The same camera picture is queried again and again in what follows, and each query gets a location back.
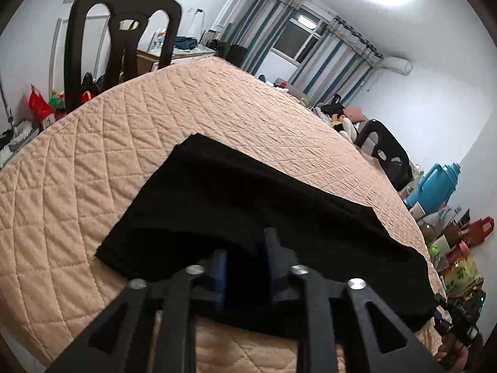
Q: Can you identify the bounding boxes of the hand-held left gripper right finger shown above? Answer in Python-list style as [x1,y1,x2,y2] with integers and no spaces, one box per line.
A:
[264,227,447,373]

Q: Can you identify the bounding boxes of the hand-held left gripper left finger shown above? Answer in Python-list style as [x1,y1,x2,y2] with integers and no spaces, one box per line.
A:
[47,249,230,373]

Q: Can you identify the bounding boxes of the black pants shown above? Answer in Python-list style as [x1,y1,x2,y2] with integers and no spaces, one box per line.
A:
[94,133,439,338]

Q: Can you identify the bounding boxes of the person's right hand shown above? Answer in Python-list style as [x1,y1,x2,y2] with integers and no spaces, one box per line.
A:
[435,336,470,371]

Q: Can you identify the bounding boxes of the green patterned bag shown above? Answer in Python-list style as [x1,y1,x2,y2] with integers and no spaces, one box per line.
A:
[445,258,478,294]

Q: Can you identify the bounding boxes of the red gift bag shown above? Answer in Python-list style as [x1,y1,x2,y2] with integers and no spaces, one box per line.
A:
[462,217,495,246]

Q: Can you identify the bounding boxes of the blue thermos jug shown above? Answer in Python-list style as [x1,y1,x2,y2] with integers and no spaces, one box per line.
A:
[404,162,463,214]

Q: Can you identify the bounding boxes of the stuffed toy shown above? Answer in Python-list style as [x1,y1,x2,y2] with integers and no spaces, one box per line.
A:
[330,114,363,144]

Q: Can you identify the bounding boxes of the black plastic chair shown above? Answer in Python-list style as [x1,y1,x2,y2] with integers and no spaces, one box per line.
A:
[355,120,414,192]
[63,0,183,113]

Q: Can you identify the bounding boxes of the peach quilted table cover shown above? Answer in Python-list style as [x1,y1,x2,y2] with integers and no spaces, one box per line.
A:
[0,56,447,373]

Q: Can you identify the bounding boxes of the black suitcase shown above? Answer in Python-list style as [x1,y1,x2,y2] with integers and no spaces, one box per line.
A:
[215,40,248,71]

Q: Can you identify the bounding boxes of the striped curtain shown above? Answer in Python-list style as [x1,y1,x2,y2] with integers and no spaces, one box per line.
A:
[225,0,307,76]
[289,16,383,105]

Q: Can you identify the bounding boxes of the wooden cabinet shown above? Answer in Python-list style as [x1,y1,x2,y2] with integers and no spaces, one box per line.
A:
[136,44,218,74]

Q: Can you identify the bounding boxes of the window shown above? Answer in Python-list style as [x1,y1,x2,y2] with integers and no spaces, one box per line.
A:
[270,10,331,65]

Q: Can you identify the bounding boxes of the white air conditioner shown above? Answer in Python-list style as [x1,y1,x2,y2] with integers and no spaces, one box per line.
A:
[382,56,413,75]

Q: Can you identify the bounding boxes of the red plastic bag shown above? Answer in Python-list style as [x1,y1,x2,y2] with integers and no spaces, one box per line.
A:
[28,85,55,131]

